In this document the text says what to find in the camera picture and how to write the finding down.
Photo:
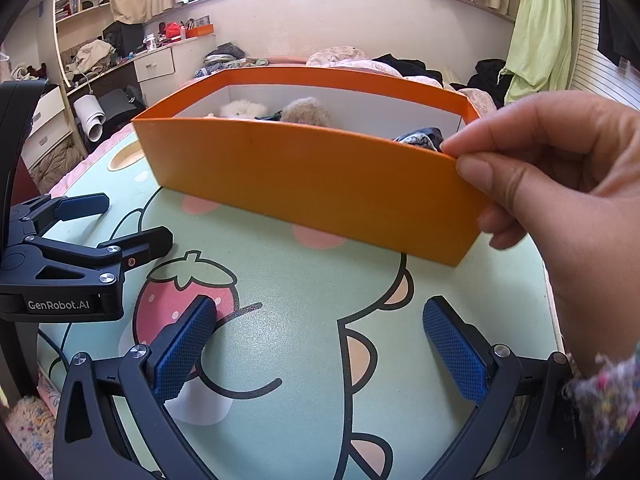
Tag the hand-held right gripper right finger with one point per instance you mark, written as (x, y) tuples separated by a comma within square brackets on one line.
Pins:
[(455, 350)]

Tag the red bag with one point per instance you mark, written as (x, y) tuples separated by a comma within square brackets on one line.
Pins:
[(173, 30)]

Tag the pink bed sheet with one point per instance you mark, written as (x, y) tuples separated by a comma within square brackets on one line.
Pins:
[(95, 152)]

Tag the small orange storage box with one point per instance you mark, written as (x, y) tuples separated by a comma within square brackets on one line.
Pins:
[(200, 31)]

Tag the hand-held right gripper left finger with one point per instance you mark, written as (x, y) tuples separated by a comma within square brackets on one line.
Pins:
[(185, 345)]

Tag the black clothes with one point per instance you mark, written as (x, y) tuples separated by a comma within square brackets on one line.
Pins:
[(490, 72), (405, 65)]

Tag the green cartoon print desktop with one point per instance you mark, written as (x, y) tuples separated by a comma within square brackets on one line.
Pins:
[(310, 360)]

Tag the white drawer cabinet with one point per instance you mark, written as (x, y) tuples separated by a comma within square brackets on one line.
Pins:
[(45, 125)]

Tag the pink floral blanket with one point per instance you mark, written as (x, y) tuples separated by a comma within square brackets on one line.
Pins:
[(350, 57)]

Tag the white desk drawers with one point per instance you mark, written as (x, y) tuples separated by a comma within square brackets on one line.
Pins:
[(156, 67)]

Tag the white plush ball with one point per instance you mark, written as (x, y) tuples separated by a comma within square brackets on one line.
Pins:
[(242, 108)]

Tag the pile of beige clothes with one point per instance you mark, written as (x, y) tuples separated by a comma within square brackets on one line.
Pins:
[(95, 55)]

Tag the white radiator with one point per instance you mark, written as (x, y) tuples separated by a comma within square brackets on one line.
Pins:
[(600, 80)]

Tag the shaggy rug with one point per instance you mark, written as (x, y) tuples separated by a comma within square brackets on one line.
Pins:
[(25, 425)]

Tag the green hanging cloth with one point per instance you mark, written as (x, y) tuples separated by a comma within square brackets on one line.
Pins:
[(540, 35)]

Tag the beige plush ball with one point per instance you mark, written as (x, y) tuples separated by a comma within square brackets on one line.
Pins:
[(306, 110)]

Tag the black monitor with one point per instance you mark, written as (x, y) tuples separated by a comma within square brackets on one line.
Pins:
[(122, 37)]

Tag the orange cardboard box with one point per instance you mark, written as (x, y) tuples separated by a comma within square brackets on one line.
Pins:
[(300, 175)]

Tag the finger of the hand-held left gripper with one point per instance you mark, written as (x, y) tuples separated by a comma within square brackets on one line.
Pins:
[(145, 242), (85, 205)]

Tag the folded clothes pile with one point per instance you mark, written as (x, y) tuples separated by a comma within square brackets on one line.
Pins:
[(225, 55)]

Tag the dark red wooden door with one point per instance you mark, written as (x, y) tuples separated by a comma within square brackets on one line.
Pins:
[(25, 185)]

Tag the white paper roll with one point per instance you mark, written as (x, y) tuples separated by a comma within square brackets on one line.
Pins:
[(90, 116)]

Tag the person's right forearm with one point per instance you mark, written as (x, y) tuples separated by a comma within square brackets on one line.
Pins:
[(610, 410)]

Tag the dark hanging clothes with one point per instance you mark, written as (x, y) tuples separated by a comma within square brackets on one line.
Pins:
[(620, 30)]

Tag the person's right hand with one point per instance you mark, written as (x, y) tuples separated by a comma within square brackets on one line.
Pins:
[(560, 170)]

